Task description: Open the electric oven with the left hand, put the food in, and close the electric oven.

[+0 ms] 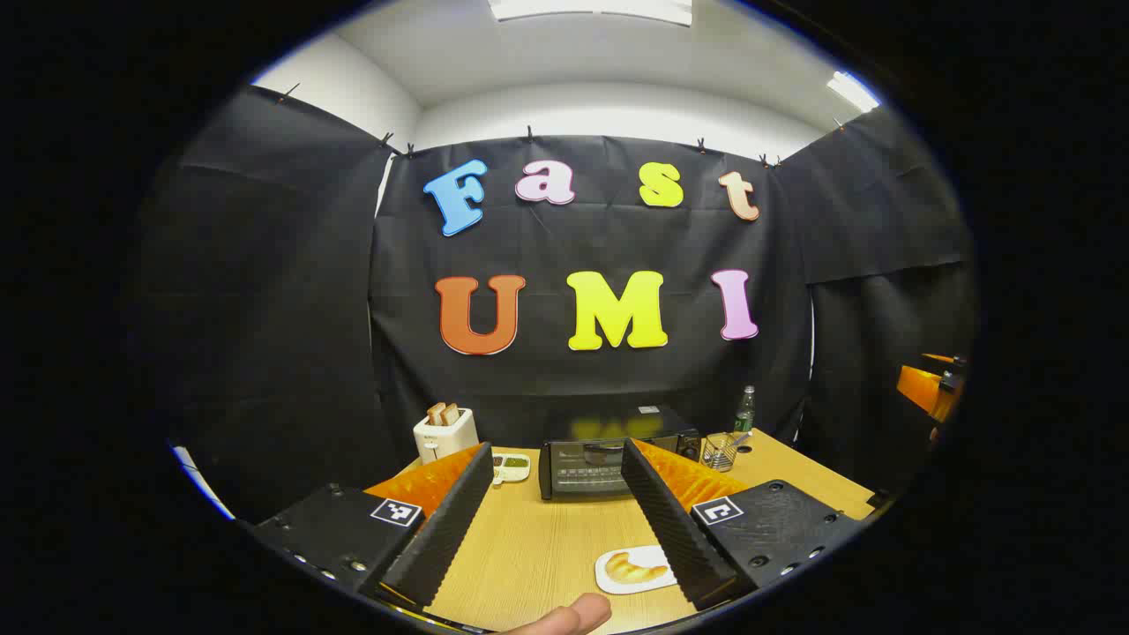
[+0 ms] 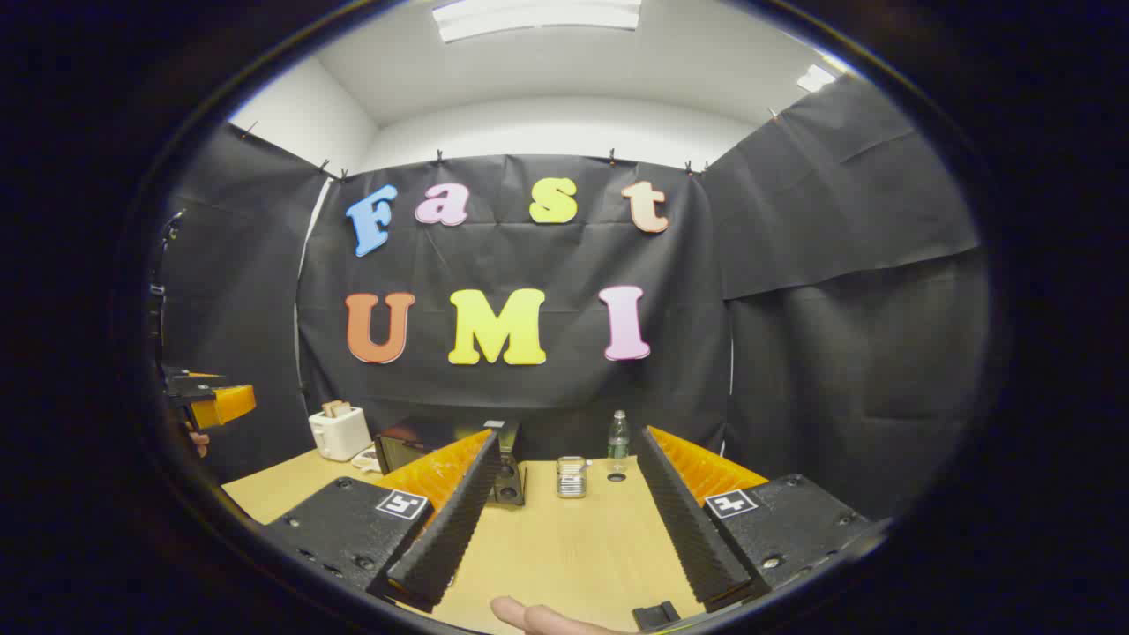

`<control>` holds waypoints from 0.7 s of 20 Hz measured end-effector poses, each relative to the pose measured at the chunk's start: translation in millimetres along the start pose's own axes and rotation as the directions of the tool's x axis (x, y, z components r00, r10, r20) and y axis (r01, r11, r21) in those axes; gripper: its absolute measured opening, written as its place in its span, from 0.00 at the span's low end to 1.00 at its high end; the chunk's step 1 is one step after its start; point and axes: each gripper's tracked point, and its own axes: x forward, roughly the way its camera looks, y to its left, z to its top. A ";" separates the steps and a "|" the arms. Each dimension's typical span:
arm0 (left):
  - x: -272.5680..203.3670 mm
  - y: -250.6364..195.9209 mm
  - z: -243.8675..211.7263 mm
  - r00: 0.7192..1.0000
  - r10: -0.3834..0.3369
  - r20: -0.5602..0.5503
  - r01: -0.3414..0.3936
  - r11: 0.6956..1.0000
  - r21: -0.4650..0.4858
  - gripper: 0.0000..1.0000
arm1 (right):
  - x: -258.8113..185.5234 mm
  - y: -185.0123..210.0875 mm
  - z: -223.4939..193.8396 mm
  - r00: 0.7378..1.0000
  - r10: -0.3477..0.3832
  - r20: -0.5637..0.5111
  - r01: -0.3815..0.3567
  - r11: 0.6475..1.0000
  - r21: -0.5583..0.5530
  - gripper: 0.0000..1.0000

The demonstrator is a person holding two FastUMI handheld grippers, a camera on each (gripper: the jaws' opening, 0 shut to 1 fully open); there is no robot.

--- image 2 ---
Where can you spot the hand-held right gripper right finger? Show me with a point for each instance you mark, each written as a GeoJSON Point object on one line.
{"type": "Point", "coordinates": [692, 529]}

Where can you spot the black electric oven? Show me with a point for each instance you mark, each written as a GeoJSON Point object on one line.
{"type": "Point", "coordinates": [406, 444]}

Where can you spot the white toaster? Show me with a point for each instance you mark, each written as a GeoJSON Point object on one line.
{"type": "Point", "coordinates": [340, 434]}

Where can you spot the white sectioned dish with grains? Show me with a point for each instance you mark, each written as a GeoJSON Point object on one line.
{"type": "Point", "coordinates": [367, 459]}

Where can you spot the black backdrop cloth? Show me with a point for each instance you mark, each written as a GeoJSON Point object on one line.
{"type": "Point", "coordinates": [794, 353]}

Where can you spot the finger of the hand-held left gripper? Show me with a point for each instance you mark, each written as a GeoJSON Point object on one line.
{"type": "Point", "coordinates": [225, 404]}

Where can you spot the ceiling light panel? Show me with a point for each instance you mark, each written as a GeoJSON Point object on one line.
{"type": "Point", "coordinates": [538, 16]}
{"type": "Point", "coordinates": [815, 78]}

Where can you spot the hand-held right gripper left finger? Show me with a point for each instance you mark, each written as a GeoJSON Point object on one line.
{"type": "Point", "coordinates": [450, 529]}

